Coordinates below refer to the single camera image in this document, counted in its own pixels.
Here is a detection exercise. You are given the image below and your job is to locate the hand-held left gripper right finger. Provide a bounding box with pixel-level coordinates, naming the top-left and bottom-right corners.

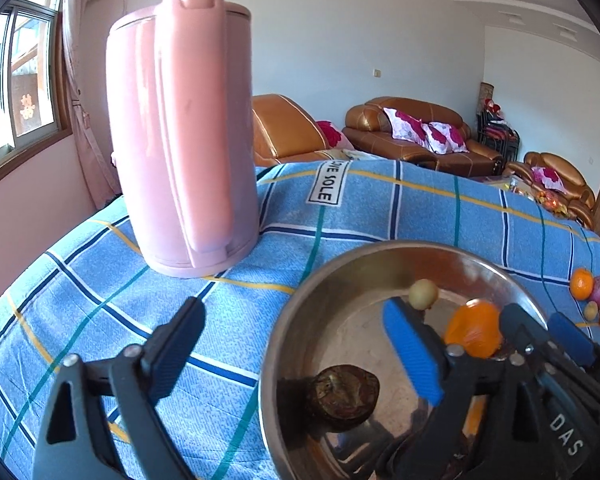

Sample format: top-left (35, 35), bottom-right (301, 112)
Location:
top-left (382, 297), bottom-right (570, 480)

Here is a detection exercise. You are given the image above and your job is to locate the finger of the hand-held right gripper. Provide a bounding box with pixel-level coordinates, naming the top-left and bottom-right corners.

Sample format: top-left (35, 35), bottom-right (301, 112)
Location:
top-left (549, 312), bottom-right (600, 386)
top-left (499, 303), bottom-right (600, 411)

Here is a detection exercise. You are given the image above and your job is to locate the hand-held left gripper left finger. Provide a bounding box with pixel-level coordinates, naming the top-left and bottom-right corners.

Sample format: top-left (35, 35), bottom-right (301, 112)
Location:
top-left (32, 296), bottom-right (207, 480)

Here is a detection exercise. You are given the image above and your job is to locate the stainless steel bowl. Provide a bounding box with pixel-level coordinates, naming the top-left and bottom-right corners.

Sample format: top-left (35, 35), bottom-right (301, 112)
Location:
top-left (259, 241), bottom-right (567, 480)

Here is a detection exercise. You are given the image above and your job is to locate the dark brown water chestnut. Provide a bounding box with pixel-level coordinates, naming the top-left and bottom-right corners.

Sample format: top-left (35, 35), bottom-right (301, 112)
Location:
top-left (305, 365), bottom-right (381, 421)

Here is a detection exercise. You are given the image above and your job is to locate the blue plaid tablecloth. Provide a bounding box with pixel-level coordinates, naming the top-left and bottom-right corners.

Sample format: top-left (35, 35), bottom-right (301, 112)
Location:
top-left (0, 157), bottom-right (600, 480)

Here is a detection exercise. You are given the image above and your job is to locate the coffee table with snacks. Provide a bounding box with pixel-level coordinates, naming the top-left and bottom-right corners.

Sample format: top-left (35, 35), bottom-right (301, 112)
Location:
top-left (505, 176), bottom-right (571, 218)

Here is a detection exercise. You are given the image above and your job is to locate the brown leather armchair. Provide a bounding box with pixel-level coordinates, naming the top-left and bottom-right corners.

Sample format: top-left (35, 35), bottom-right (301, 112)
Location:
top-left (252, 94), bottom-right (355, 167)
top-left (504, 151), bottom-right (597, 227)

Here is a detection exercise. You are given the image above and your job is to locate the red floral pillow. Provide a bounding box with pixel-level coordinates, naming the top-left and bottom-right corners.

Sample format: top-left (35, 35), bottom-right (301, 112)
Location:
top-left (422, 122), bottom-right (470, 154)
top-left (316, 120), bottom-right (353, 151)
top-left (531, 166), bottom-right (566, 192)
top-left (383, 107), bottom-right (431, 143)

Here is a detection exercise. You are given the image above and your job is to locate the stack of dark chairs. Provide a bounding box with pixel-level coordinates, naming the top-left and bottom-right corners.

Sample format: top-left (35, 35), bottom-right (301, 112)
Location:
top-left (476, 99), bottom-right (521, 163)

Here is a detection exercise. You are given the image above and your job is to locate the pink electric kettle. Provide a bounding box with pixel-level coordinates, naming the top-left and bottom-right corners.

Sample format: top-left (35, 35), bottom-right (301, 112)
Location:
top-left (105, 0), bottom-right (259, 279)

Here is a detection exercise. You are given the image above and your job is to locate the brown leather three-seat sofa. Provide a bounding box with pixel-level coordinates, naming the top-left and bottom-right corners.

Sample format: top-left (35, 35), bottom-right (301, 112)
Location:
top-left (344, 96), bottom-right (507, 177)

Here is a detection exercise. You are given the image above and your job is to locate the pink curtain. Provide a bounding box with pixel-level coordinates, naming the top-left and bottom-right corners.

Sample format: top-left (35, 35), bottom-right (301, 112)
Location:
top-left (60, 0), bottom-right (118, 208)

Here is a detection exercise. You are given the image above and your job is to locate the window with brown frame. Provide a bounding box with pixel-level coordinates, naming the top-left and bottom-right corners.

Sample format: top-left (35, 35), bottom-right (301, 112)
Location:
top-left (0, 0), bottom-right (73, 196)

